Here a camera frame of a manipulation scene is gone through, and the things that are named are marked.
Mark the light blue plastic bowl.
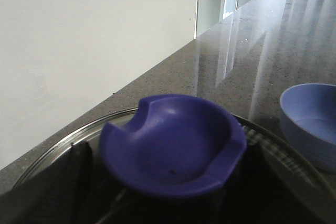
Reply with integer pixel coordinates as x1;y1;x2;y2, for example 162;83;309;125
279;83;335;173

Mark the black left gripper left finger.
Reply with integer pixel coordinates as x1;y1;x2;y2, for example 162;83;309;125
1;142;93;223

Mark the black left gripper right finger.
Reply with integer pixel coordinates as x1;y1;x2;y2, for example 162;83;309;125
223;144;323;223

